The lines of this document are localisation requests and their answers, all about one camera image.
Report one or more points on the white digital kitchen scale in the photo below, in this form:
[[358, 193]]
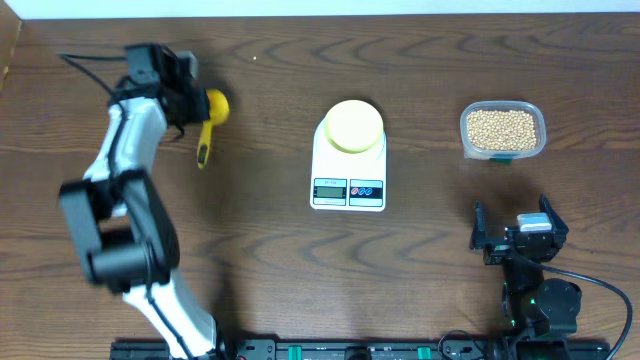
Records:
[[347, 182]]

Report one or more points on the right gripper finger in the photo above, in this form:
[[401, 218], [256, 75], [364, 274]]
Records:
[[559, 229], [479, 234]]

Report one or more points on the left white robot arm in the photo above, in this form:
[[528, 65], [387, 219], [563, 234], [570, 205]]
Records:
[[120, 228]]

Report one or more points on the yellow bowl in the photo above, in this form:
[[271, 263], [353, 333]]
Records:
[[353, 126]]

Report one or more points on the yellow measuring scoop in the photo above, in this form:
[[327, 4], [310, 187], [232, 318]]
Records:
[[219, 111]]

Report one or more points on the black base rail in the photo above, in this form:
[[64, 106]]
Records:
[[456, 349]]

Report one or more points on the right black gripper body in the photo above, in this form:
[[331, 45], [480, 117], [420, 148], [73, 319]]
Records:
[[496, 255]]

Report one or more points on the clear container of soybeans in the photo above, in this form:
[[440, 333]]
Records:
[[502, 130]]

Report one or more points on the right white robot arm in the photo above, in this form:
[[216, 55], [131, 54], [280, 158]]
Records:
[[543, 310]]

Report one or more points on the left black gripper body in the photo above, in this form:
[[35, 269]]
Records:
[[191, 108]]

